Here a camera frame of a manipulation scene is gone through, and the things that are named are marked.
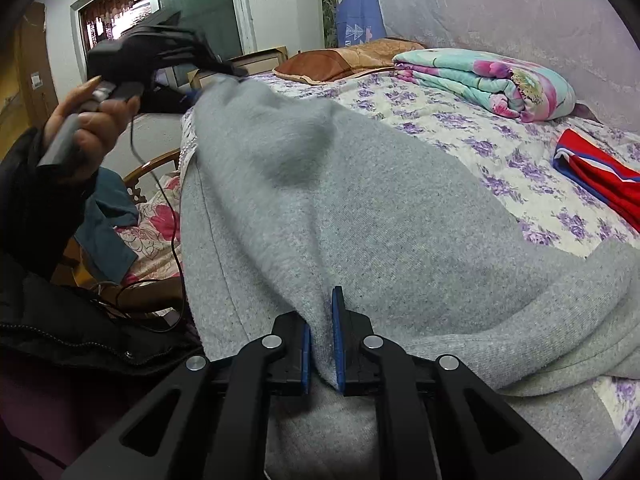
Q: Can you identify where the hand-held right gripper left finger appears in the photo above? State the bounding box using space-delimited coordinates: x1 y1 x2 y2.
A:
60 311 312 480

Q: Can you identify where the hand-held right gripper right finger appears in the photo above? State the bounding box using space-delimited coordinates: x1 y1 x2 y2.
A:
331 285 584 480

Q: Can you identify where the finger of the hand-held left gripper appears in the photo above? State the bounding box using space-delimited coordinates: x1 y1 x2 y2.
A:
145 10 249 79
139 85 203 115

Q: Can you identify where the grey knit sweater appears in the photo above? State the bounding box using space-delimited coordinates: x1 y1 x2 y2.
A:
180 77 640 480

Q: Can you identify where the person's left forearm black sleeve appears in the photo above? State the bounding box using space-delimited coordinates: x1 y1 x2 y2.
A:
0 126 101 281

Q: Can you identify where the person's left hand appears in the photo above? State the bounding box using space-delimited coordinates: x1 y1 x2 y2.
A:
42 75 142 182

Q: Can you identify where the window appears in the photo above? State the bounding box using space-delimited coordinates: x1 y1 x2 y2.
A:
70 0 257 68

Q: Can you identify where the wooden chair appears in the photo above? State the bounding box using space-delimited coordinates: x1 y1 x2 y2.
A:
65 147 190 313

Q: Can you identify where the brown door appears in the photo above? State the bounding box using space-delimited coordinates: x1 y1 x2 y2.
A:
14 2 61 128

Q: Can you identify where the pink floral cushion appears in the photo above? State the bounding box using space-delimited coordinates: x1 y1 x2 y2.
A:
114 172 184 287

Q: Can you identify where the brown orange pillow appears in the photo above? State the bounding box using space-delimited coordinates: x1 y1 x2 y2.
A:
273 37 426 84

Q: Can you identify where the teal cloth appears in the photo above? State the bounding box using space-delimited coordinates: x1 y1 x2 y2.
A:
75 167 142 286

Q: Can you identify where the blue printed hanging cloth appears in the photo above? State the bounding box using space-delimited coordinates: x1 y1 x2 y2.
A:
334 0 388 47

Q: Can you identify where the person's black jacket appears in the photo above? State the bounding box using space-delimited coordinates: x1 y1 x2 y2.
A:
0 252 205 377

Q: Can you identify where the person's maroon trouser leg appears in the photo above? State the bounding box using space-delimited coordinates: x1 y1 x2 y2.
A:
0 352 168 480

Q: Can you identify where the purple floral bed sheet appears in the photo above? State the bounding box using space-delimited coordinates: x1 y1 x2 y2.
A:
181 70 640 456

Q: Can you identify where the folded teal floral quilt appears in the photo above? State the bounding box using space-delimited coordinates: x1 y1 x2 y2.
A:
392 48 577 124

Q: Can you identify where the red garment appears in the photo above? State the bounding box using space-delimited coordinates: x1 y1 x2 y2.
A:
552 128 640 234

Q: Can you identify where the black cable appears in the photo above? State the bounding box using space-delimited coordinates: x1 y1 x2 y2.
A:
90 109 187 333

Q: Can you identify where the white lace wall cloth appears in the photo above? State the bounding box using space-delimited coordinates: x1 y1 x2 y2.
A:
372 0 640 132

